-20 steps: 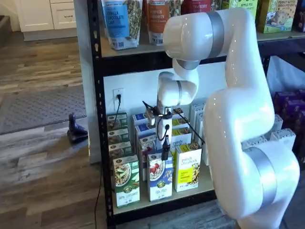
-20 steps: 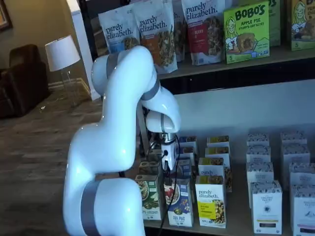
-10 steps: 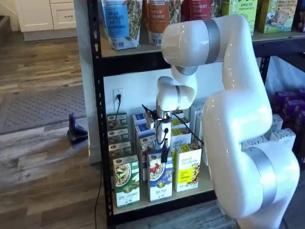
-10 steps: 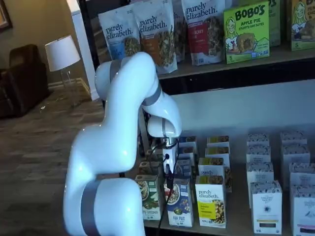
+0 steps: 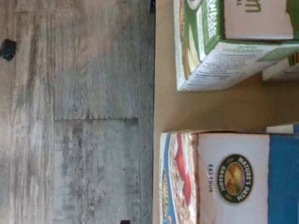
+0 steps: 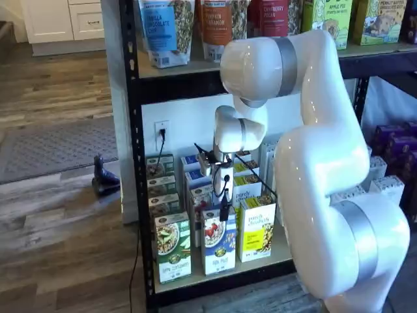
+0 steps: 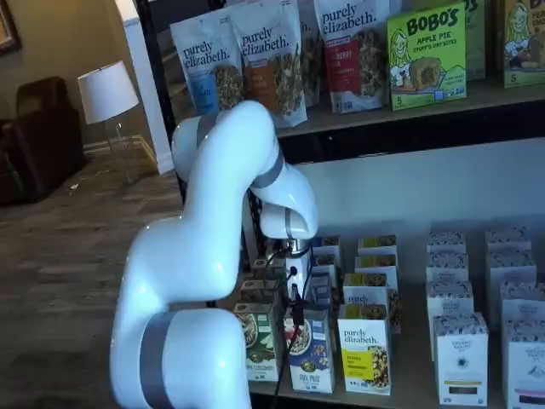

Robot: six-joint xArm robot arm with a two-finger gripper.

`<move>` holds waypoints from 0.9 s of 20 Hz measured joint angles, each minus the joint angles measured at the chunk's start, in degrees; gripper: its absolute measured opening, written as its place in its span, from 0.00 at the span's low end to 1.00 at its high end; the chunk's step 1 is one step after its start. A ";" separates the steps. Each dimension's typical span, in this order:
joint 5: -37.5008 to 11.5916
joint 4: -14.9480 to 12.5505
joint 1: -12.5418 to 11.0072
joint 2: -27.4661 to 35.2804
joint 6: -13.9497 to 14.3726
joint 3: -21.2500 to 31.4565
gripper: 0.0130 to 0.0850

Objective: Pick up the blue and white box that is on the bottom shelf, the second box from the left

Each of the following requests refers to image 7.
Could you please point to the blue white Flax Plus box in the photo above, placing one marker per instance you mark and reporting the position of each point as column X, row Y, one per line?
column 325, row 265
column 321, row 292
column 330, row 245
column 313, row 358

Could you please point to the white shade floor lamp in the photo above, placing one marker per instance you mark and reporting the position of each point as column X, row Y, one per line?
column 106, row 91

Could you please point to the red label granola bag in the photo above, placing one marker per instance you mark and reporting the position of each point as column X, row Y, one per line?
column 353, row 68

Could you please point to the green Bobo's apple pie box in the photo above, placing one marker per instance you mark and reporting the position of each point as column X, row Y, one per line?
column 426, row 59

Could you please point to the brown armchair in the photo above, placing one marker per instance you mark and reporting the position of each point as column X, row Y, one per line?
column 38, row 149

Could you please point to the green Bobo's peanut butter box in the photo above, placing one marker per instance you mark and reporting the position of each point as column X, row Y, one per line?
column 526, row 47

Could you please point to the yellow white Purely Elizabeth box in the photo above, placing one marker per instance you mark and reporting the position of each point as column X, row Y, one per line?
column 364, row 353
column 376, row 245
column 370, row 289
column 376, row 264

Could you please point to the dark framed wall picture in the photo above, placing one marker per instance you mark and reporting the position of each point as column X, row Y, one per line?
column 8, row 30

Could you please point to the blue label granola bag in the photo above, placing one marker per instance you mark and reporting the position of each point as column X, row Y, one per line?
column 204, row 64

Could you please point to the green apple cinnamon oatmeal box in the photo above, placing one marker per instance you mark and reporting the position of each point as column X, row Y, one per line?
column 259, row 341
column 255, row 292
column 260, row 268

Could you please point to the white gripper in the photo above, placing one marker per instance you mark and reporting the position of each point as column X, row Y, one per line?
column 301, row 264

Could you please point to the orange label granola bag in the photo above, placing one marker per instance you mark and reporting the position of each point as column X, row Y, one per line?
column 277, row 64

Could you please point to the black metal shelf rack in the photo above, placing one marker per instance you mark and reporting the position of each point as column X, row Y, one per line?
column 383, row 142

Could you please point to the white granola bag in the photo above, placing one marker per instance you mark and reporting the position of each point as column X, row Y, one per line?
column 311, row 55

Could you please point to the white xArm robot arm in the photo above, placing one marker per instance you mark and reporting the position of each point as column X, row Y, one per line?
column 191, row 213

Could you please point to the white tea box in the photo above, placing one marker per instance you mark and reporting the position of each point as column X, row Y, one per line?
column 447, row 242
column 449, row 298
column 523, row 302
column 526, row 366
column 508, row 239
column 462, row 362
column 511, row 268
column 447, row 266

